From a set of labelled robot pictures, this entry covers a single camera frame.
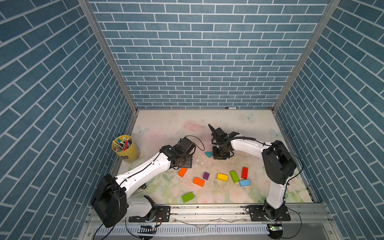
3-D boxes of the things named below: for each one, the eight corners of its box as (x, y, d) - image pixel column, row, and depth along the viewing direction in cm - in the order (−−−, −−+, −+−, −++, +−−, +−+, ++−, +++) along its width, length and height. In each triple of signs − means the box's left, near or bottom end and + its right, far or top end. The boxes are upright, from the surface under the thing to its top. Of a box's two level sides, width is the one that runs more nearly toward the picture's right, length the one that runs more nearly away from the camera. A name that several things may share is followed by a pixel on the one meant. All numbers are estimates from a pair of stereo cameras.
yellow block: (216, 179, 87) (217, 178, 85) (217, 174, 89) (217, 172, 87) (227, 182, 86) (227, 180, 84) (227, 176, 88) (228, 175, 87)
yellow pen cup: (119, 164, 93) (108, 152, 81) (125, 147, 100) (115, 135, 89) (138, 164, 93) (130, 152, 81) (143, 148, 100) (136, 135, 89)
